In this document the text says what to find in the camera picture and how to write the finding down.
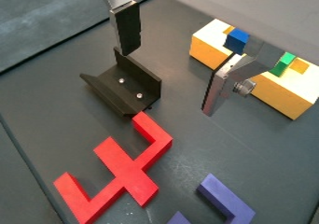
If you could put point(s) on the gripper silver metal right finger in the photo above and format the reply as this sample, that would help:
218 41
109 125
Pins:
233 77

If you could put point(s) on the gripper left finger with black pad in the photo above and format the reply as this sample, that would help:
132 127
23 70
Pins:
125 16

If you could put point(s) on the purple interlocking block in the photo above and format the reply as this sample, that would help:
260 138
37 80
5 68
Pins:
236 210

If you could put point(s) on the yellow slotted board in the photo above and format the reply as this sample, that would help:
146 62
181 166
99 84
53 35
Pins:
290 93

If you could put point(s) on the black angle fixture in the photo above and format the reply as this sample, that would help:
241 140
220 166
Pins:
129 87

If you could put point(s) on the blue bar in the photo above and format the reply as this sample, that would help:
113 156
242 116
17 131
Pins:
237 41

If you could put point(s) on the green bar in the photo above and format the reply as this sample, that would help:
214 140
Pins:
282 65

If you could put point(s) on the red interlocking block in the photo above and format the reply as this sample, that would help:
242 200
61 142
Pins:
132 178

